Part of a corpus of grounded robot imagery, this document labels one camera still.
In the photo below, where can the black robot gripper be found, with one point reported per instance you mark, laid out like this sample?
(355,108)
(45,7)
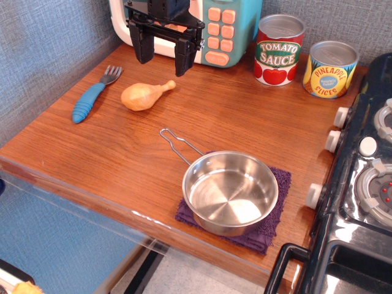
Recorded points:
(168,20)

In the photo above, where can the stainless steel pot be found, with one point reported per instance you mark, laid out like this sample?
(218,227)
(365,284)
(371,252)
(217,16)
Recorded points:
(229,192)

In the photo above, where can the purple folded towel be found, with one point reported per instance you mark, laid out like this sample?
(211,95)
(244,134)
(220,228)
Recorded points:
(261,238)

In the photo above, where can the toy chicken drumstick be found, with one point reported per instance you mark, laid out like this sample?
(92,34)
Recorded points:
(141,96)

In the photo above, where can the teal toy microwave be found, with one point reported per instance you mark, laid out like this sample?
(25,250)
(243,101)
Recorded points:
(230,26)

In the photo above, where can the tomato sauce can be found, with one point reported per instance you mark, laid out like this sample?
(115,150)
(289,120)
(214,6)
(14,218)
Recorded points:
(278,48)

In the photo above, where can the pineapple slices can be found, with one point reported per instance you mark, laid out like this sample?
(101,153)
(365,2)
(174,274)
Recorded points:
(330,68)

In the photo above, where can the white stove knob top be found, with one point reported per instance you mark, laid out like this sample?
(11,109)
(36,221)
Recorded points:
(340,117)

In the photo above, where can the white stove knob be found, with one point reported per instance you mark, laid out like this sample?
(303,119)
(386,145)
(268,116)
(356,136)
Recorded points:
(313,195)
(340,117)
(332,140)

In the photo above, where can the white stove knob middle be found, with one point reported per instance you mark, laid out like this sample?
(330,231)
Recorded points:
(332,140)

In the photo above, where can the white stove knob bottom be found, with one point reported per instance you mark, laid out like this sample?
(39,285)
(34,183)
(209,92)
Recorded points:
(313,195)

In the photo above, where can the black toy stove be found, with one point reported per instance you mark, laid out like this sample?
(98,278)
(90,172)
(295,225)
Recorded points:
(350,249)

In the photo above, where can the yellow object bottom left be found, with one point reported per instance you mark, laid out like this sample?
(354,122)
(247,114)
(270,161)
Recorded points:
(26,288)

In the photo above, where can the blue handled fork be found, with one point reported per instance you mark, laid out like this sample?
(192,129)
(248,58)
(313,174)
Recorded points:
(86,102)

